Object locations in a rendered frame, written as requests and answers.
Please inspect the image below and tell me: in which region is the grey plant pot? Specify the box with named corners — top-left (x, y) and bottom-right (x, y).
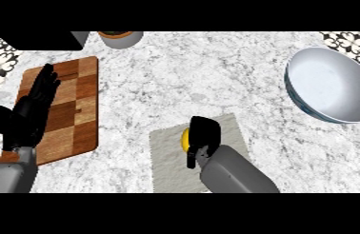
top-left (97, 30), bottom-right (145, 50)

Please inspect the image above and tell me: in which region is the white bowl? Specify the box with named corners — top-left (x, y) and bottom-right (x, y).
top-left (284, 47), bottom-right (360, 125)

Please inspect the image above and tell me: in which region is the pale grey placemat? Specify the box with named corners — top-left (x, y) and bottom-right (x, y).
top-left (148, 112), bottom-right (253, 194)

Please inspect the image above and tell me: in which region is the checkered wooden cutting board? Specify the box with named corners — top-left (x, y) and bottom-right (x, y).
top-left (0, 55), bottom-right (101, 166)

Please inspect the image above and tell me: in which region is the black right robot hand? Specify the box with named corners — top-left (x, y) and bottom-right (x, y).
top-left (187, 115), bottom-right (224, 169)

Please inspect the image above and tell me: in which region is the yellow lemon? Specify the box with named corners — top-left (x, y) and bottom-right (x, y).
top-left (181, 127), bottom-right (193, 153)

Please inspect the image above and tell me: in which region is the black appliance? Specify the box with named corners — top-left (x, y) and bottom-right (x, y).
top-left (0, 30), bottom-right (92, 51)

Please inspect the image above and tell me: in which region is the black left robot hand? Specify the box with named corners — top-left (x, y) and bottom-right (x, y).
top-left (0, 63), bottom-right (63, 152)

